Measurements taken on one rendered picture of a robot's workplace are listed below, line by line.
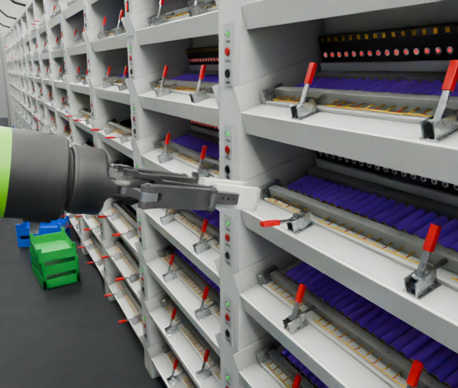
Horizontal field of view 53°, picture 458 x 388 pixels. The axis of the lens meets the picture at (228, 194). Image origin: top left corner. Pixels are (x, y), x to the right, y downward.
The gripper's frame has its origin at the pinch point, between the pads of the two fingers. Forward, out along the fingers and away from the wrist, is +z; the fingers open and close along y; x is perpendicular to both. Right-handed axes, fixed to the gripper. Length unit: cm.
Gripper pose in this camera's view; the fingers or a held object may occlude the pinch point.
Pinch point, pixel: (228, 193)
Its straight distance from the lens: 59.6
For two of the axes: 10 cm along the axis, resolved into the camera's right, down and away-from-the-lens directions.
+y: 4.6, 2.3, -8.6
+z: 8.7, 0.8, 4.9
